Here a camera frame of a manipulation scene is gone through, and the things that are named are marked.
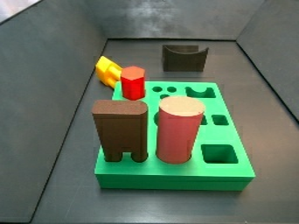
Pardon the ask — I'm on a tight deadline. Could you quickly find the yellow three prong object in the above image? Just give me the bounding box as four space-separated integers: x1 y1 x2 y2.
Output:
96 56 122 88

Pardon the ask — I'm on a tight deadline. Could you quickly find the black curved fixture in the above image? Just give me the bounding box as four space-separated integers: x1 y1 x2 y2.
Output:
162 45 209 72

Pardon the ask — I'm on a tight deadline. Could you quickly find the green insertion board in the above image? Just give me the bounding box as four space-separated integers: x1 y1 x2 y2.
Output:
94 81 254 191

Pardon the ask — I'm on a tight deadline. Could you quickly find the pink cylinder peg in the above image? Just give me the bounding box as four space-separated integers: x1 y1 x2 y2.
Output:
156 95 205 165

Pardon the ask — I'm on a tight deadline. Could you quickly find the brown two-legged block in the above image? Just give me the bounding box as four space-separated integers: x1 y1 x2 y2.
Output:
92 100 148 163

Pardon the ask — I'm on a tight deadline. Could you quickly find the red hexagonal peg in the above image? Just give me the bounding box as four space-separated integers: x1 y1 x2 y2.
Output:
120 66 145 100

